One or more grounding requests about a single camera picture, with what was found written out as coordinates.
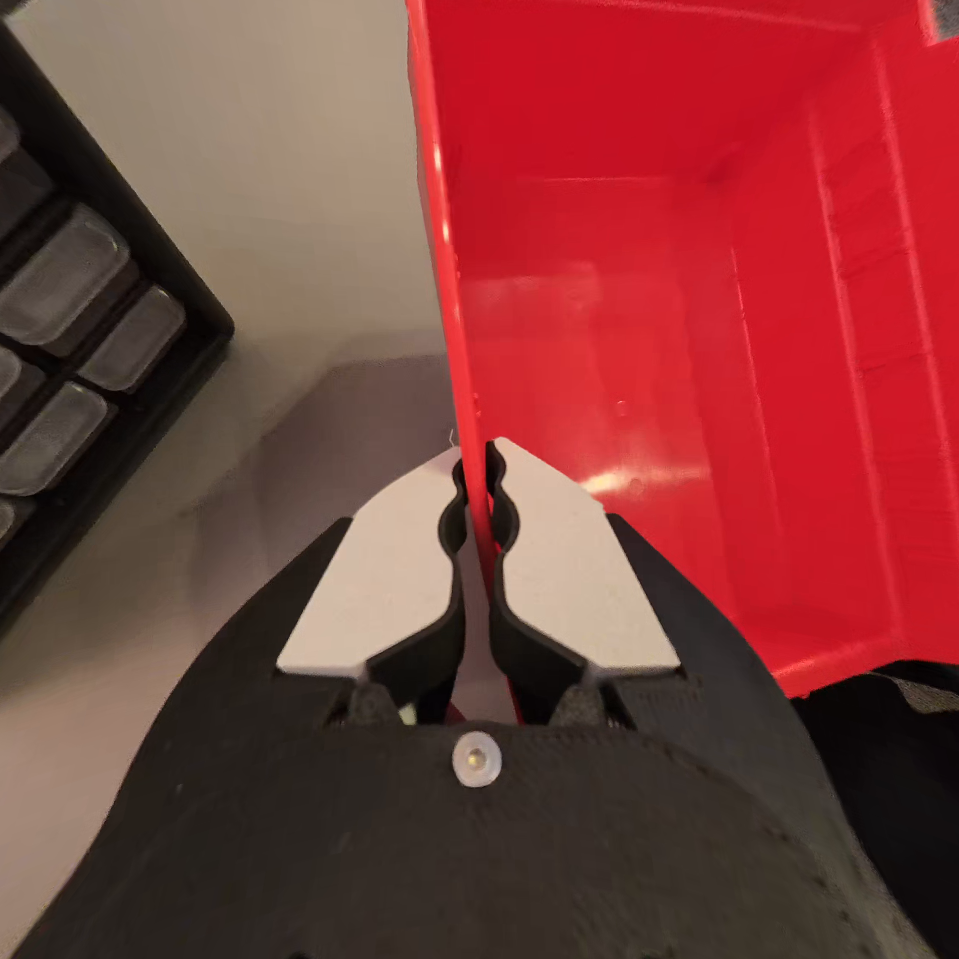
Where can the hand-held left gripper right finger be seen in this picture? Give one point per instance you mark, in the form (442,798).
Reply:
(577,577)

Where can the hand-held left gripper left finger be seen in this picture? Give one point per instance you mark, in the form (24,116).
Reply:
(382,584)

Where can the red plastic bin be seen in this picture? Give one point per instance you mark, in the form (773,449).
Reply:
(674,337)

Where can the black drawer cabinet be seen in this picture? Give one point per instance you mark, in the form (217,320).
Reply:
(82,322)

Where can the dark cloth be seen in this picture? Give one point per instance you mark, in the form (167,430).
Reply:
(891,787)

